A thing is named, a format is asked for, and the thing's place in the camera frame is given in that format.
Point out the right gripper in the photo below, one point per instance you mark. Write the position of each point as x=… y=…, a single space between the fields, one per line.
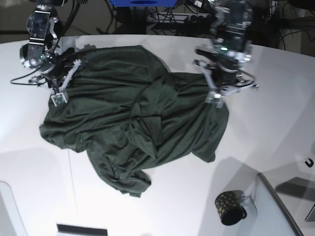
x=53 y=67

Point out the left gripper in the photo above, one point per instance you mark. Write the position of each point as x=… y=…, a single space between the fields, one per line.
x=224 y=75

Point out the dark green t-shirt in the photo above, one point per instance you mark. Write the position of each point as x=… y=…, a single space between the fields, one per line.
x=129 y=114

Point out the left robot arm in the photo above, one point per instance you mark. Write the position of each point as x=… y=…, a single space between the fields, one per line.
x=232 y=50

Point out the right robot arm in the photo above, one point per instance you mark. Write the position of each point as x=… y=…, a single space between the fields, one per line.
x=46 y=30

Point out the black power strip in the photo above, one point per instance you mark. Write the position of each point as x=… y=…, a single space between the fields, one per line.
x=179 y=18

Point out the small black hook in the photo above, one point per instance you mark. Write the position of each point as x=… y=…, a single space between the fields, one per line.
x=310 y=163

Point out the blue box with oval hole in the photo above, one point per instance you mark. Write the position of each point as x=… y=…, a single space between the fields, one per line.
x=143 y=3

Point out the black mug with gold dots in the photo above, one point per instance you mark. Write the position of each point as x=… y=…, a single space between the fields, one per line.
x=229 y=208

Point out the grey metal side table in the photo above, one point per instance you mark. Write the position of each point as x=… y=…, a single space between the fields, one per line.
x=286 y=208

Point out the white rounded panel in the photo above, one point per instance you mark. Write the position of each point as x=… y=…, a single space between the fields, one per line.
x=11 y=223

